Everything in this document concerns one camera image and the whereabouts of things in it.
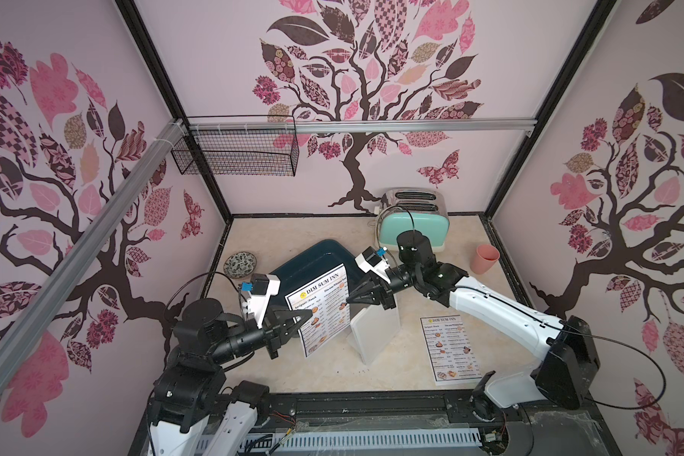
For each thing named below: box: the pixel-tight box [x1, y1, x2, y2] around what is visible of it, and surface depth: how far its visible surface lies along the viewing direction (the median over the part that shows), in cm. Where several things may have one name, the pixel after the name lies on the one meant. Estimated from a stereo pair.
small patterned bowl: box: [223, 250, 258, 279], surface depth 103 cm
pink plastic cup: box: [470, 244, 500, 275], surface depth 100 cm
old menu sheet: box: [419, 314, 482, 386], surface depth 85 cm
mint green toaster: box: [376, 187, 451, 253], surface depth 102 cm
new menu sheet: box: [285, 264, 352, 359], surface depth 59 cm
